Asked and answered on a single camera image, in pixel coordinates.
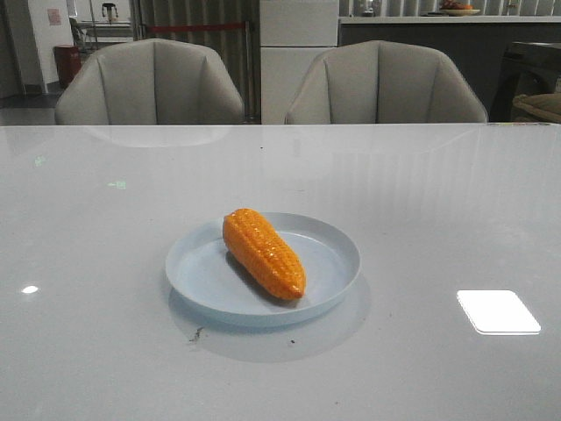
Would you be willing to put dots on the tan cushion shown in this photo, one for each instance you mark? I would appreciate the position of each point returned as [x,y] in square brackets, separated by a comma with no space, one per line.
[545,107]

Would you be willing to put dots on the red trash bin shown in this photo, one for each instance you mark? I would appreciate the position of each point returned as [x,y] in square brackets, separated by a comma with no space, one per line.
[68,63]

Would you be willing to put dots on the grey upholstered chair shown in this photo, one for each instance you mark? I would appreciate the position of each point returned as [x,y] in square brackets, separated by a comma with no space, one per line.
[151,82]
[382,82]

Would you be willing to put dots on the right grey upholstered chair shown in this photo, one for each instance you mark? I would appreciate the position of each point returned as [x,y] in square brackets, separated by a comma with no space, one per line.
[382,82]

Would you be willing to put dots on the fruit bowl on counter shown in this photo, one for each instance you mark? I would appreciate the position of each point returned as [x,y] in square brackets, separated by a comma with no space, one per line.
[457,9]

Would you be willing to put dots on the grey counter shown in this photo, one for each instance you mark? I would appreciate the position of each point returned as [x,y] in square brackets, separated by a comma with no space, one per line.
[476,44]

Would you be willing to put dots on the white cabinet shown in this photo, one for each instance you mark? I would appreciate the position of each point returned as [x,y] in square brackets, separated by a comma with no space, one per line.
[291,35]

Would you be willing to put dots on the light blue round plate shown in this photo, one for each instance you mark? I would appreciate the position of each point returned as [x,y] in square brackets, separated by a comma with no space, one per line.
[212,282]

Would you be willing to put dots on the background metal table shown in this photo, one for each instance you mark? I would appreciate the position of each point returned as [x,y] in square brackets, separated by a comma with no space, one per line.
[100,23]

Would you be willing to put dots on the orange plastic corn cob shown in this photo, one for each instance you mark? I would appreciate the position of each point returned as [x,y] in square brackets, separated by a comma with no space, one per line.
[256,245]

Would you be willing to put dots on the pink wall sign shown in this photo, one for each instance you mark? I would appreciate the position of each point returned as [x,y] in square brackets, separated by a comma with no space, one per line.
[54,18]

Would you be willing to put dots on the barrier post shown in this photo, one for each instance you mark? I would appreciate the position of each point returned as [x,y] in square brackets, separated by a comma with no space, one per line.
[251,91]

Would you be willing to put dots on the left grey upholstered chair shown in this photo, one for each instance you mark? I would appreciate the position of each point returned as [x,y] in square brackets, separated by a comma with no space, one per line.
[151,82]

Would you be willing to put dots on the red barrier belt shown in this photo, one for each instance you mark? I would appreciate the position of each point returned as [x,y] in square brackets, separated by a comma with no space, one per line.
[196,28]

